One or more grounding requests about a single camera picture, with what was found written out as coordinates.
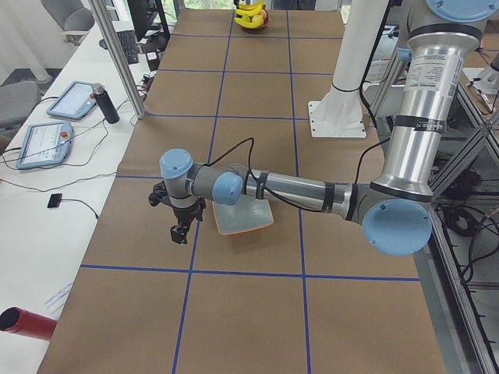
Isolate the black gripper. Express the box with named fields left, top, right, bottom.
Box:
left=170, top=197, right=206, bottom=245

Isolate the yellow banana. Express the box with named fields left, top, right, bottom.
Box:
left=235, top=1, right=264, bottom=15
left=235, top=14, right=263, bottom=30

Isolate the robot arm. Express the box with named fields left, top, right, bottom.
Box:
left=149, top=1, right=498, bottom=256

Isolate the grey square plate orange rim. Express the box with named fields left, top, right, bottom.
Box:
left=212, top=195, right=274, bottom=235

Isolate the wicker fruit basket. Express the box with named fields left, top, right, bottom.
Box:
left=234, top=15, right=268, bottom=30

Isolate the small black puck device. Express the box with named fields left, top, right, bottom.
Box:
left=47, top=193, right=62, bottom=209

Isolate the white side desk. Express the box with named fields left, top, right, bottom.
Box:
left=0, top=15, right=157, bottom=324

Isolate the brown paper table cover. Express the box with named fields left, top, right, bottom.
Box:
left=39, top=9, right=446, bottom=373

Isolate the black water bottle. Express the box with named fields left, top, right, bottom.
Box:
left=91, top=83, right=120, bottom=124

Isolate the lower teach pendant tablet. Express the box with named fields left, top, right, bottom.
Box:
left=16, top=121, right=74, bottom=170

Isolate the teach pendant tablet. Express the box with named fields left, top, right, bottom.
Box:
left=46, top=81, right=97, bottom=121
left=16, top=121, right=74, bottom=170

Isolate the upper teach pendant tablet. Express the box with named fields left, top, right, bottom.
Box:
left=46, top=81, right=97, bottom=121

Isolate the red cylinder tube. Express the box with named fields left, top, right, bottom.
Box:
left=1, top=307, right=58, bottom=341

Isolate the black keyboard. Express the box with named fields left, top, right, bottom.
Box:
left=116, top=30, right=139, bottom=65

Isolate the black computer monitor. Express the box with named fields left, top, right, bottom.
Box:
left=126, top=0, right=169, bottom=41

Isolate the red apple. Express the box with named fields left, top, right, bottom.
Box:
left=252, top=9, right=268, bottom=26

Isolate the grey office chair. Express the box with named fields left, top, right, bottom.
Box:
left=41, top=0, right=94, bottom=46

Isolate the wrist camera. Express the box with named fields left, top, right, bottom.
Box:
left=148, top=181, right=171, bottom=206

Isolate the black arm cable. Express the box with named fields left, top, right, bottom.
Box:
left=206, top=136, right=391, bottom=213

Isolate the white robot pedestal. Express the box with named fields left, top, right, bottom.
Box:
left=308, top=0, right=389, bottom=139

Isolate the aluminium frame post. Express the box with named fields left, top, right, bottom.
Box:
left=89, top=0, right=146, bottom=119

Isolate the aluminium frame rack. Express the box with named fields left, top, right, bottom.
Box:
left=389, top=23, right=499, bottom=374

